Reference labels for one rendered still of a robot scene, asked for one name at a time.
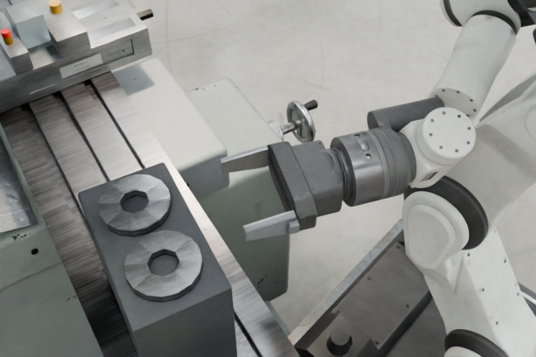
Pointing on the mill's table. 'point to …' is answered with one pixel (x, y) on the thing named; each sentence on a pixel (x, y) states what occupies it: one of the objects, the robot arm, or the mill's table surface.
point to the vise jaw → (64, 28)
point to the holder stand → (160, 267)
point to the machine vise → (38, 63)
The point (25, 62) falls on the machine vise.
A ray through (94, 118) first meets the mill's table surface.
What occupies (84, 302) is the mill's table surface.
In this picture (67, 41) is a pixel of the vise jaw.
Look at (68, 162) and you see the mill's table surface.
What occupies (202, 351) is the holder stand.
